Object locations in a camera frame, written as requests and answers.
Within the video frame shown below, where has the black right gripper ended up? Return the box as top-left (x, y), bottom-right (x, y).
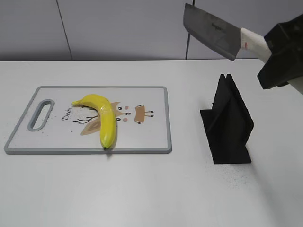
top-left (257, 15), bottom-right (303, 89)

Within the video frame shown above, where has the white-handled cleaver knife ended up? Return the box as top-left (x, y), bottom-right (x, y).
top-left (183, 3), bottom-right (272, 63)

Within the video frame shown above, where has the yellow plastic banana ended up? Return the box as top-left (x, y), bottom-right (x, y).
top-left (71, 94), bottom-right (116, 149)

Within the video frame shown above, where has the black knife stand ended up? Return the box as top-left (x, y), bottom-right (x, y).
top-left (200, 74), bottom-right (254, 164)

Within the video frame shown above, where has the white grey-rimmed cutting board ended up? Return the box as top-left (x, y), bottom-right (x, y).
top-left (4, 86), bottom-right (171, 155)

